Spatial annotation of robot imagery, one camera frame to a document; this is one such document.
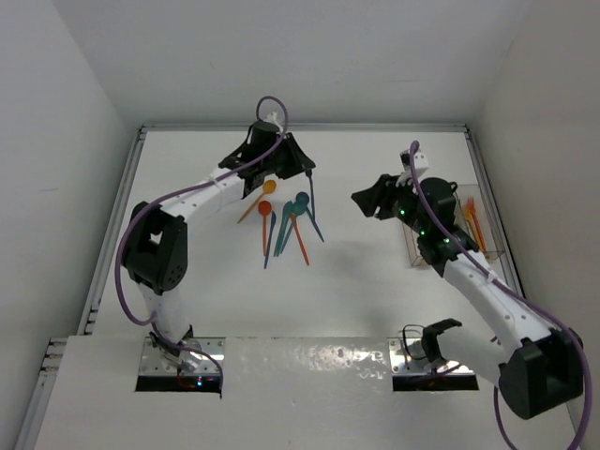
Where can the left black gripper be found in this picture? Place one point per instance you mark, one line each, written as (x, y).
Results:
(298, 161)

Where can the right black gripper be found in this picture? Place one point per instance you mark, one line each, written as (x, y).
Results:
(370, 198)

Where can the dark blue fork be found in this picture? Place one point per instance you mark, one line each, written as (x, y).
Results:
(311, 209)

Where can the teal spoon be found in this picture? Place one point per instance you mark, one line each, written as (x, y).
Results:
(298, 209)

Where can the dark blue spoon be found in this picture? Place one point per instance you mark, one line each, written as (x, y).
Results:
(302, 196)

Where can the yellow fork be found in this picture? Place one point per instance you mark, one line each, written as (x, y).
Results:
(470, 222)

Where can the orange fork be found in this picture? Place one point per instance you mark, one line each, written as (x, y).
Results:
(471, 208)

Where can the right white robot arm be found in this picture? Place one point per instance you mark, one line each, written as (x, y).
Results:
(535, 366)

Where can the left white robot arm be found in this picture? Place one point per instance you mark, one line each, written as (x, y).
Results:
(154, 248)

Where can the yellow spoon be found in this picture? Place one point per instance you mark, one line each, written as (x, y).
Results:
(268, 187)

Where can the orange spoon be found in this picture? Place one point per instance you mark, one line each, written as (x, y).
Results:
(265, 210)

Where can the dark blue knife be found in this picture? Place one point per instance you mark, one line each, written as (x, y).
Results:
(269, 238)

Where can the clear container left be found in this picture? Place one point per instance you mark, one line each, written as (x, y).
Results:
(411, 237)

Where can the clear container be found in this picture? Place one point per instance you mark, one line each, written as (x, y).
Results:
(495, 247)
(411, 237)

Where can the clear container right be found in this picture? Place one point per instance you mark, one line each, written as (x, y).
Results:
(495, 247)

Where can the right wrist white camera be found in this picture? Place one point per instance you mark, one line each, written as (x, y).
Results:
(418, 160)

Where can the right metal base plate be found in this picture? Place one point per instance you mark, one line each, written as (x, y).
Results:
(407, 359)

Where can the metal base plate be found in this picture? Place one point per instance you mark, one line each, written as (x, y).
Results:
(407, 359)
(192, 357)

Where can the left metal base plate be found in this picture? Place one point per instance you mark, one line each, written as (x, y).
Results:
(192, 357)

